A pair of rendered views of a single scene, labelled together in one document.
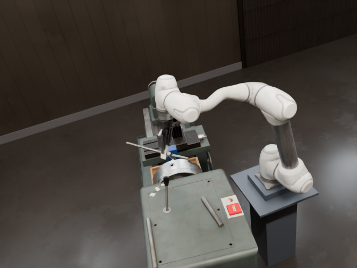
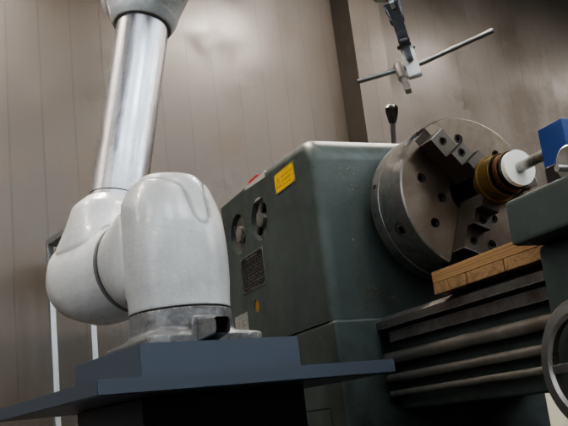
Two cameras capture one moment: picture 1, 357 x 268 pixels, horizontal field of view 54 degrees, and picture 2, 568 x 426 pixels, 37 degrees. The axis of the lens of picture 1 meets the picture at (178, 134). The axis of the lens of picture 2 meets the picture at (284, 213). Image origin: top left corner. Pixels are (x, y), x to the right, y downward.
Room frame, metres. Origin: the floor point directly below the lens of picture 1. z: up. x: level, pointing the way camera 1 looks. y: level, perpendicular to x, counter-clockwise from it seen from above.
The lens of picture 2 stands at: (2.99, -0.88, 0.67)
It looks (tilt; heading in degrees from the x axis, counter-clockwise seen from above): 14 degrees up; 158
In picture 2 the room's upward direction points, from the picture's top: 7 degrees counter-clockwise
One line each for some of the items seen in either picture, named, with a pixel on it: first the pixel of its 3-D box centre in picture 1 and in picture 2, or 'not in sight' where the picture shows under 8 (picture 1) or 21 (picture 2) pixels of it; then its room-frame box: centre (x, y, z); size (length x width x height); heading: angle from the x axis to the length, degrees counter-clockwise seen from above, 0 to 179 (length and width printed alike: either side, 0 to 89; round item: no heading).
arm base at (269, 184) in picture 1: (270, 173); (187, 330); (1.76, -0.57, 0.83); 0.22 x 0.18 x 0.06; 12
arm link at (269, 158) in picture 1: (272, 160); (170, 244); (1.73, -0.58, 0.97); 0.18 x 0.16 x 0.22; 23
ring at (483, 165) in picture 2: not in sight; (500, 177); (1.72, 0.06, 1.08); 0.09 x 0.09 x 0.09; 3
